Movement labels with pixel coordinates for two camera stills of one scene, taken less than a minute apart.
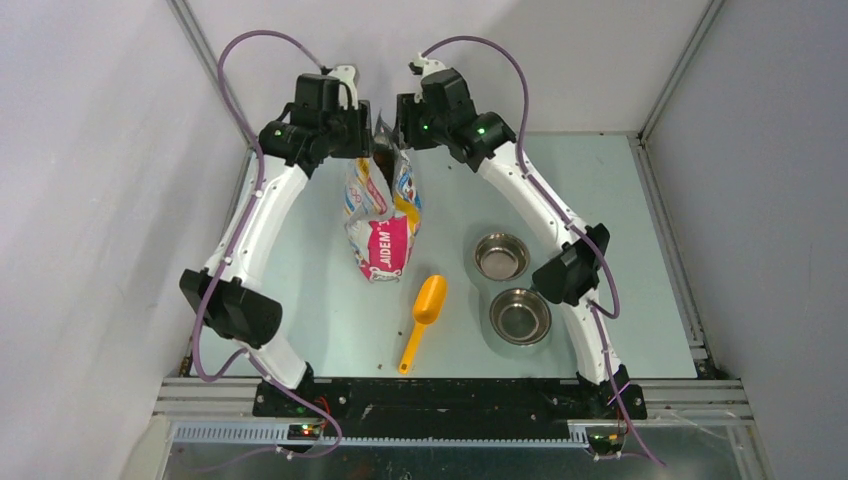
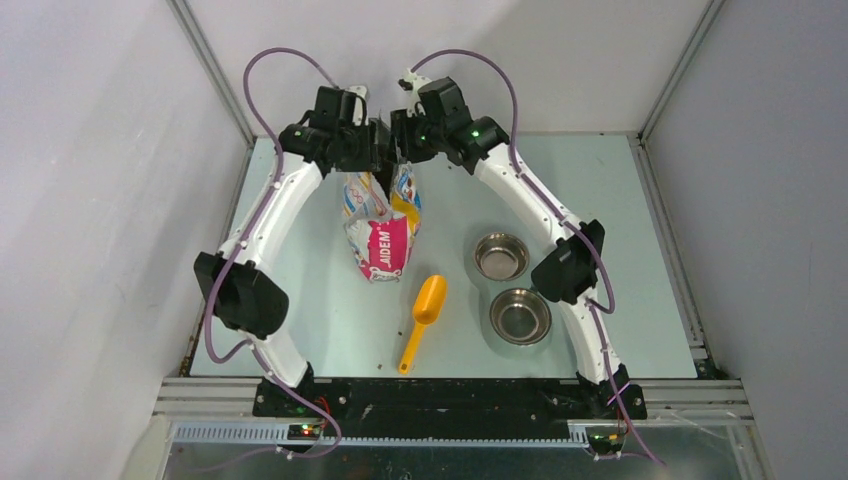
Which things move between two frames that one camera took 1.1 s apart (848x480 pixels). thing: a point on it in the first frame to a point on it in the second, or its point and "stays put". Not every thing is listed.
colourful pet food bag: (383, 207) stays put
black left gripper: (361, 145) to (369, 160)
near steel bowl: (520, 316) stays put
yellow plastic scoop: (427, 306) stays put
